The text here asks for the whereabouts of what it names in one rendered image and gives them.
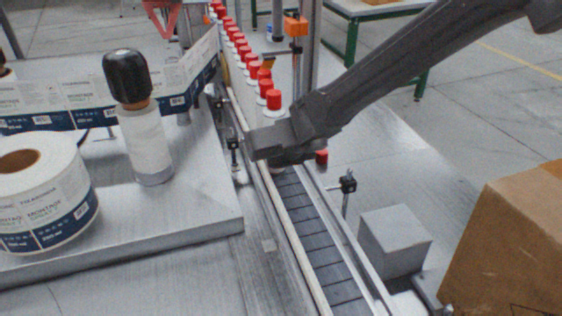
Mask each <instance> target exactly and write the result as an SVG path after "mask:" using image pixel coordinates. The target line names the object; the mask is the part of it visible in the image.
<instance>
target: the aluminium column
mask: <svg viewBox="0 0 562 316"><path fill-rule="evenodd" d="M322 3H323V0H299V12H300V16H302V17H303V18H304V19H306V20H307V21H308V22H309V26H308V35H305V36H300V44H301V45H302V46H303V54H299V86H300V91H299V97H301V96H302V95H307V94H308V93H309V92H311V91H312V90H313V89H315V88H317V87H318V74H319V59H320V45H321V17H322ZM300 56H301V61H300Z"/></svg>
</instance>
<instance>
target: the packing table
mask: <svg viewBox="0 0 562 316"><path fill-rule="evenodd" d="M434 2H435V0H407V1H401V2H395V3H389V4H379V5H378V6H370V5H368V4H365V3H362V2H360V1H357V0H323V3H322V6H323V7H325V8H327V9H328V10H330V11H332V12H333V13H335V14H336V15H338V16H340V17H342V18H344V19H346V20H347V21H349V25H348V33H347V42H346V50H345V54H343V53H342V52H341V51H340V50H338V49H337V48H335V47H334V46H332V45H331V44H330V43H328V42H327V41H325V40H324V39H323V38H322V37H321V43H322V44H323V45H324V46H326V47H327V48H329V49H330V50H331V51H333V52H334V53H335V54H337V55H338V56H339V57H340V58H342V59H343V60H344V67H345V68H346V69H348V68H350V67H351V66H353V65H354V64H355V63H356V62H355V55H356V47H357V34H358V27H359V23H364V22H371V21H378V20H384V19H390V18H400V17H404V16H410V15H416V14H419V13H420V12H422V11H423V10H425V9H426V8H427V7H428V6H430V5H431V4H432V3H434ZM294 11H299V7H294V8H287V9H284V15H285V16H287V17H288V18H289V17H292V15H291V14H289V13H288V12H294ZM271 14H272V11H257V10H256V0H251V15H252V27H253V28H255V29H254V30H253V31H257V29H256V28H257V16H264V15H271ZM429 71H430V69H428V70H427V71H425V72H423V73H422V74H420V75H418V78H414V79H412V80H411V81H409V82H407V83H405V84H403V85H402V86H400V87H399V88H402V87H407V86H410V85H415V84H416V86H415V90H414V97H415V98H416V99H414V101H415V102H420V100H419V99H418V98H422V96H423V92H424V89H425V85H426V81H427V78H428V74H429Z"/></svg>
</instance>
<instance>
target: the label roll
mask: <svg viewBox="0 0 562 316"><path fill-rule="evenodd" d="M98 208H99V199H98V196H97V193H96V191H95V188H94V186H93V183H92V181H91V180H90V176H89V173H88V171H87V169H86V167H85V165H84V162H83V159H82V156H81V155H80V152H79V150H78V148H77V145H76V143H75V141H74V140H73V139H72V138H71V137H69V136H68V135H67V134H64V133H58V132H50V131H38V132H29V133H20V134H16V135H12V136H10V137H6V138H3V139H0V251H1V252H3V253H6V254H8V255H35V254H38V253H43V252H46V251H48V250H51V249H54V248H57V246H60V245H61V244H64V243H66V242H68V241H70V240H72V239H73V238H75V237H76V236H77V235H78V234H80V233H81V232H82V231H83V230H84V229H85V228H86V227H87V226H88V225H89V224H90V223H91V222H92V220H93V219H94V218H95V217H96V215H97V212H98Z"/></svg>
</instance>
